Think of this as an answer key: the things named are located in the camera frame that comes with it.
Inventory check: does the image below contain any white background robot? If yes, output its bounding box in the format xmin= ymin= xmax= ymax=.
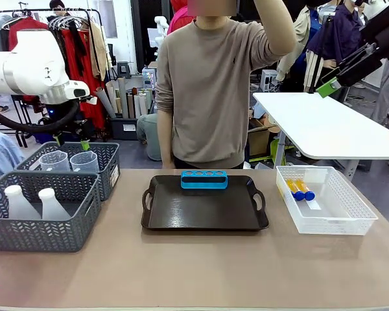
xmin=154 ymin=15 xmax=170 ymax=47

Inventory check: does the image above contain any person in beige sweater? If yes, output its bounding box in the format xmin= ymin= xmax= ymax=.
xmin=154 ymin=14 xmax=298 ymax=170

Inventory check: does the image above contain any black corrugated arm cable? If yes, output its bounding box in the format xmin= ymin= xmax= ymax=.
xmin=0 ymin=100 xmax=82 ymax=133

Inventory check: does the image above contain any crouching person in jeans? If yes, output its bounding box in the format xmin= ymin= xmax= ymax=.
xmin=136 ymin=113 xmax=163 ymax=162

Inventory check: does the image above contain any black clothes rack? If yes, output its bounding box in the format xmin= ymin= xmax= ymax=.
xmin=0 ymin=8 xmax=113 ymax=85

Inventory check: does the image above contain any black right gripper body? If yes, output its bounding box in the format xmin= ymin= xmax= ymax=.
xmin=335 ymin=42 xmax=384 ymax=87

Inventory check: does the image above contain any white paper roll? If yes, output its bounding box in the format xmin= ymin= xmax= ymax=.
xmin=134 ymin=93 xmax=148 ymax=117

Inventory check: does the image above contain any red hanging dress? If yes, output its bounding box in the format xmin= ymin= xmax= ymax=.
xmin=62 ymin=27 xmax=108 ymax=130

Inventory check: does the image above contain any blue test tube rack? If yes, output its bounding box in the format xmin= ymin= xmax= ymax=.
xmin=180 ymin=169 xmax=230 ymax=190

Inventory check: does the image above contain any grey storage bin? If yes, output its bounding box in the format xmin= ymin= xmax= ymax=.
xmin=109 ymin=117 xmax=141 ymax=141

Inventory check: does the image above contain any black step stool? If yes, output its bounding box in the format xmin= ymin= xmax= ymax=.
xmin=116 ymin=61 xmax=131 ymax=78

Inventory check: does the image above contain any red hanging jacket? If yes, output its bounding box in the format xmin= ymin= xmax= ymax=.
xmin=7 ymin=17 xmax=50 ymax=104

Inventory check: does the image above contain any light blue cloth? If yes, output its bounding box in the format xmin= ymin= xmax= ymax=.
xmin=0 ymin=125 xmax=26 ymax=186

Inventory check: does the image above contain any white folding table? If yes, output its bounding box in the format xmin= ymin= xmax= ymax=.
xmin=252 ymin=92 xmax=389 ymax=182

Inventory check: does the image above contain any person's right forearm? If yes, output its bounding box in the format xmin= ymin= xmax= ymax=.
xmin=156 ymin=108 xmax=176 ymax=161

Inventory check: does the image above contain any beige hanging garment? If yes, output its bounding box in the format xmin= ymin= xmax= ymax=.
xmin=89 ymin=21 xmax=110 ymax=81

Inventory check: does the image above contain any person's left forearm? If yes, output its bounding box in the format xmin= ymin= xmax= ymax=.
xmin=254 ymin=0 xmax=298 ymax=56

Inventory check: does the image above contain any cardboard box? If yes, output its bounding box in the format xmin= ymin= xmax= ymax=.
xmin=248 ymin=117 xmax=280 ymax=158

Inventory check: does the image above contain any grey woven plastic basket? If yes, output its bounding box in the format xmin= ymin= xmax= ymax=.
xmin=15 ymin=141 xmax=121 ymax=202
xmin=0 ymin=170 xmax=102 ymax=253

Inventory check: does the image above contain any clear plastic measuring beaker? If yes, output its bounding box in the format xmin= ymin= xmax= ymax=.
xmin=69 ymin=150 xmax=100 ymax=174
xmin=38 ymin=150 xmax=71 ymax=172

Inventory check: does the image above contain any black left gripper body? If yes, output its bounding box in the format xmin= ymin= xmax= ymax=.
xmin=50 ymin=119 xmax=95 ymax=142

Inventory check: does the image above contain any white translucent conical flask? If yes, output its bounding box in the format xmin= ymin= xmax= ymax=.
xmin=3 ymin=185 xmax=41 ymax=220
xmin=38 ymin=187 xmax=72 ymax=222

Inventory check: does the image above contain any person in grey trousers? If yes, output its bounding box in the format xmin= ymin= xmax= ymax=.
xmin=371 ymin=60 xmax=389 ymax=126

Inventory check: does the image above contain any pink jacket person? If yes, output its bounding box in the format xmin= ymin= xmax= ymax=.
xmin=167 ymin=0 xmax=196 ymax=35

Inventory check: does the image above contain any white perforated plastic basket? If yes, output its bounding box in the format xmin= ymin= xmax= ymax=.
xmin=275 ymin=165 xmax=379 ymax=236

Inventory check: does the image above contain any green plastic frame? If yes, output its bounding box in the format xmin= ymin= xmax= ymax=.
xmin=248 ymin=138 xmax=295 ymax=163

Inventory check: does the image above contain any tall grey paper roll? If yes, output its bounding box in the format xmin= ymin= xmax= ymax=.
xmin=116 ymin=76 xmax=130 ymax=119

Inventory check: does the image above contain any mannequin with beige coat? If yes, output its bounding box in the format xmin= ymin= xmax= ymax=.
xmin=276 ymin=5 xmax=322 ymax=93

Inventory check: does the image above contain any black serving tray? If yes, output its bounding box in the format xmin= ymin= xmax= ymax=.
xmin=141 ymin=174 xmax=270 ymax=232

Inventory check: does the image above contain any person in purple jacket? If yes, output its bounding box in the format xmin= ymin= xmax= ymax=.
xmin=307 ymin=2 xmax=366 ymax=69

